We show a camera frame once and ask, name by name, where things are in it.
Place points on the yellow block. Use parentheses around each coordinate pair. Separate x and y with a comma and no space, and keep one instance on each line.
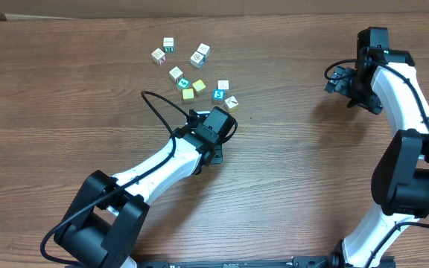
(188,95)
(199,87)

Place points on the plain wooden block right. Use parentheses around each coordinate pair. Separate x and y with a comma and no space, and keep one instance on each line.
(223,85)

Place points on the cardboard backdrop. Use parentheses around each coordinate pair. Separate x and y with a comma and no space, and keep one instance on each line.
(92,9)

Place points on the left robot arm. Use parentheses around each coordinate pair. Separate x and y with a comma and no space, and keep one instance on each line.
(105,218)

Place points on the yellow top block right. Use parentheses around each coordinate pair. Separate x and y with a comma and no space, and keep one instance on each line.
(199,87)

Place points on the blue top 5 block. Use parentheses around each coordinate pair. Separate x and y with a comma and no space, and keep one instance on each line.
(218,96)

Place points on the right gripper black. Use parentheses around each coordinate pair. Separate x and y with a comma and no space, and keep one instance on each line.
(340,80)

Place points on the yellow top block left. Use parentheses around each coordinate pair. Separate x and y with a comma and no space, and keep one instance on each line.
(188,95)

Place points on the wooden block near centre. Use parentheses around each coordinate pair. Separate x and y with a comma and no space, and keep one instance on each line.
(176,74)

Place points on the plain wooden block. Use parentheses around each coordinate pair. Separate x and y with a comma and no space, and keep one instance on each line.
(204,49)
(223,85)

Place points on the block with tool drawing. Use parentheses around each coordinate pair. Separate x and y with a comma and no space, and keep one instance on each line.
(231,104)

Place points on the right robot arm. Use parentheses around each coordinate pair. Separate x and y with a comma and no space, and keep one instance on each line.
(384,80)

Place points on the green top number block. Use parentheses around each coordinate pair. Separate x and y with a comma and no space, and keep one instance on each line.
(183,83)

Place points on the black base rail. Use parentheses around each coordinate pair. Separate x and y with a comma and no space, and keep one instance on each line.
(295,262)

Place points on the block with red side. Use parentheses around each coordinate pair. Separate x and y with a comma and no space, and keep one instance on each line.
(158,56)

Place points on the block with blue side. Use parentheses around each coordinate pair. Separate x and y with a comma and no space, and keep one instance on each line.
(197,59)

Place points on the far plain wooden block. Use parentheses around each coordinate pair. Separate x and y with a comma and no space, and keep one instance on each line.
(204,49)

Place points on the block with green R side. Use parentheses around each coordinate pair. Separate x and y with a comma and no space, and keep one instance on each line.
(168,44)

